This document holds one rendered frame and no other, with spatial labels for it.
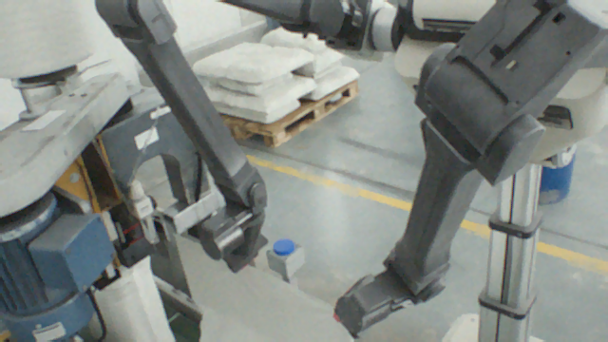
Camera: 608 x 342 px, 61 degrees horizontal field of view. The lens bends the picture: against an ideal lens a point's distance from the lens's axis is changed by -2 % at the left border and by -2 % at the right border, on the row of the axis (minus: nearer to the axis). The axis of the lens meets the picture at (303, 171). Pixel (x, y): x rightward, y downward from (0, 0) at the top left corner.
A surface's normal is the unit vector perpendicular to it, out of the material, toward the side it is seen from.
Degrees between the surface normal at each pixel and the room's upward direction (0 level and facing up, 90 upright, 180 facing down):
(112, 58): 90
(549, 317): 0
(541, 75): 58
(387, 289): 30
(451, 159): 102
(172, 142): 90
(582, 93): 40
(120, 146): 90
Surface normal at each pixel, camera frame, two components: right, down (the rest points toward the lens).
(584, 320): -0.12, -0.87
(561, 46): -0.58, -0.10
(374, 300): 0.26, -0.65
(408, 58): -0.50, -0.39
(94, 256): 0.96, 0.02
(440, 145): -0.85, 0.47
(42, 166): 0.99, -0.10
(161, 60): 0.76, 0.36
